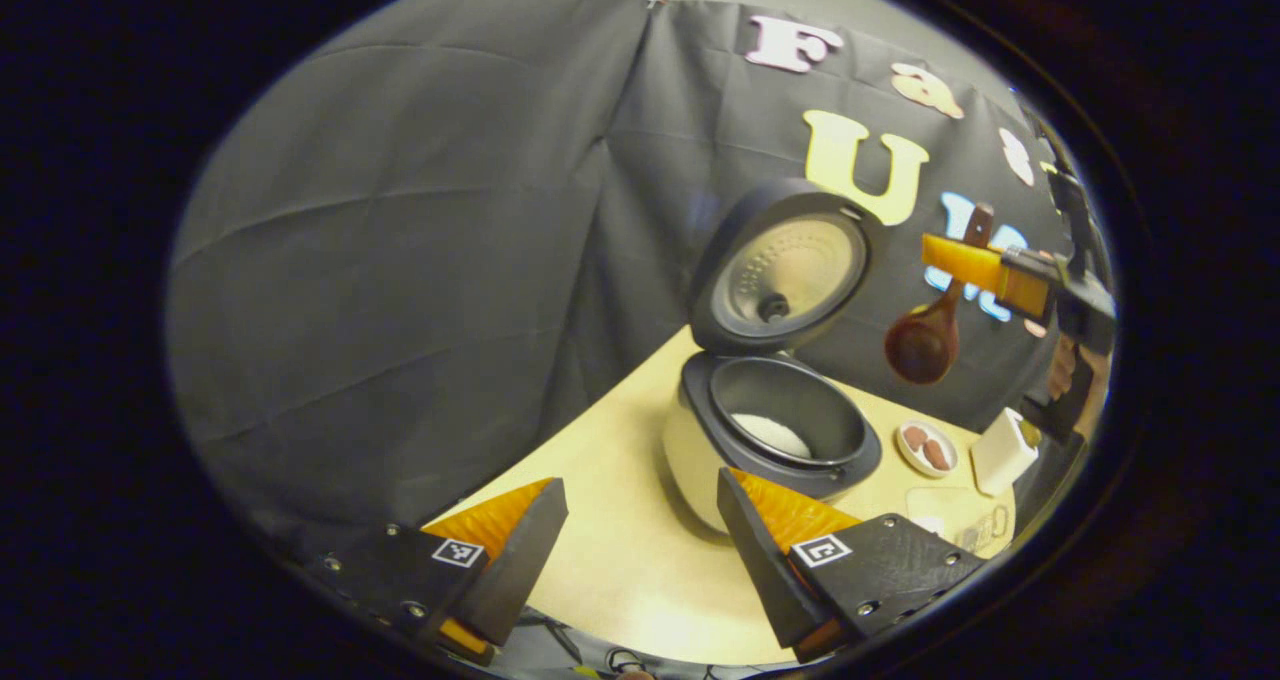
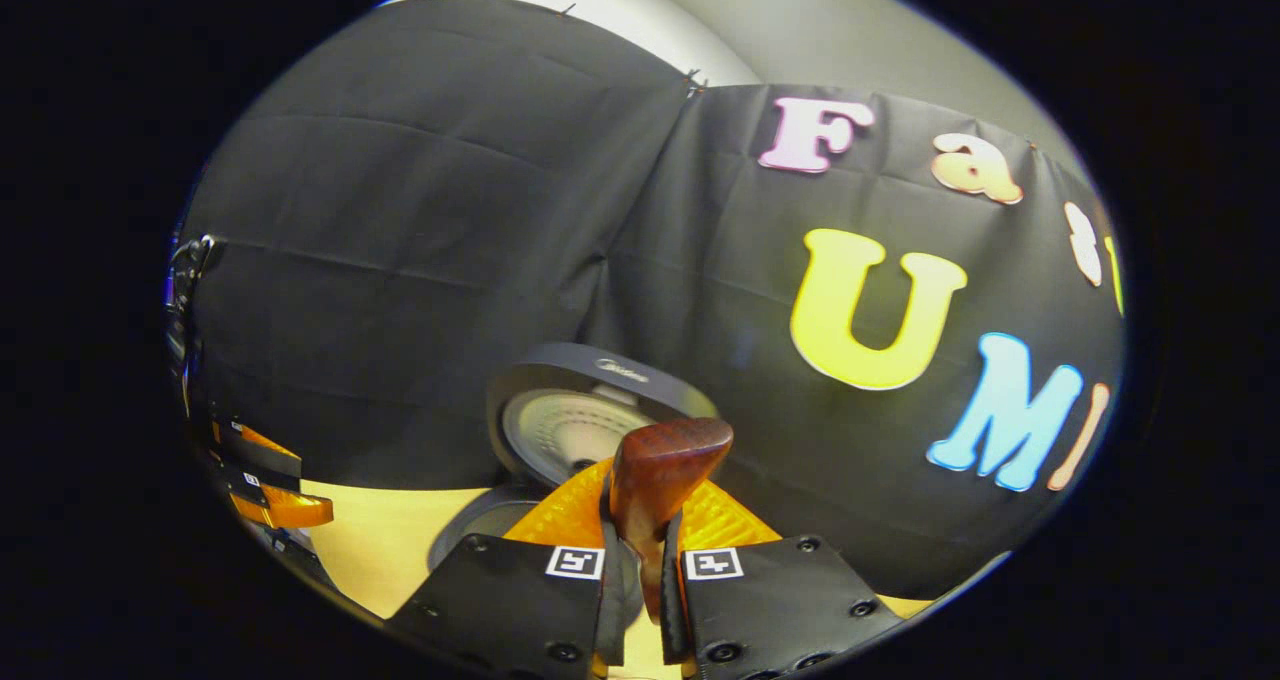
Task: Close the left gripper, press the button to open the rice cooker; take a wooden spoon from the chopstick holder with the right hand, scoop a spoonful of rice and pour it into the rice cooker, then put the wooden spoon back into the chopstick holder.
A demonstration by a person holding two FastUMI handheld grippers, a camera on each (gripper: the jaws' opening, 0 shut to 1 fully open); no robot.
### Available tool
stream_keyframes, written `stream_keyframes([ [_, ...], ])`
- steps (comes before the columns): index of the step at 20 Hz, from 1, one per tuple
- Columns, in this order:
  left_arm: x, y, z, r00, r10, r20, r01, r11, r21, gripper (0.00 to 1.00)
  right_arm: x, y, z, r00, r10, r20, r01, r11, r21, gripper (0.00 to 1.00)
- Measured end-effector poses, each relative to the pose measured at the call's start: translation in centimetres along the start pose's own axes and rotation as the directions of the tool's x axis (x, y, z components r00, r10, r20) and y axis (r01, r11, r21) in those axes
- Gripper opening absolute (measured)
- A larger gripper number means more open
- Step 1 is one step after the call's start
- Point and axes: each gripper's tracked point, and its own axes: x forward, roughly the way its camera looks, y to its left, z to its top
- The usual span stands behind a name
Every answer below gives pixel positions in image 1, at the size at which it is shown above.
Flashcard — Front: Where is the white rice pile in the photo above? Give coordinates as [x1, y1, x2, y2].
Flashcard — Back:
[730, 413, 813, 459]

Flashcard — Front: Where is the white toaster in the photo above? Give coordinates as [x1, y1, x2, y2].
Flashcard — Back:
[970, 407, 1041, 497]

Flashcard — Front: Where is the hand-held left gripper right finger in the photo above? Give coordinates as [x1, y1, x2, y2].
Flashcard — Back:
[716, 467, 989, 664]

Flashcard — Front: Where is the grey rice cooker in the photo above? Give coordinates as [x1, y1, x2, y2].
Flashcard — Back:
[662, 178, 883, 536]

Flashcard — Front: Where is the white round plate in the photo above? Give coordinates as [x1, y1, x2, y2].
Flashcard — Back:
[896, 420, 959, 479]

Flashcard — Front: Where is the clear plastic rice container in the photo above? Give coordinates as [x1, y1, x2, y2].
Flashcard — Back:
[905, 487, 1016, 553]

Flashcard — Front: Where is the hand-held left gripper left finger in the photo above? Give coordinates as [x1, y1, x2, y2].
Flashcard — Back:
[305, 477, 569, 666]

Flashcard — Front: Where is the brown wooden spoon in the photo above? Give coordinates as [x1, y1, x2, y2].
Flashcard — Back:
[884, 203, 996, 386]

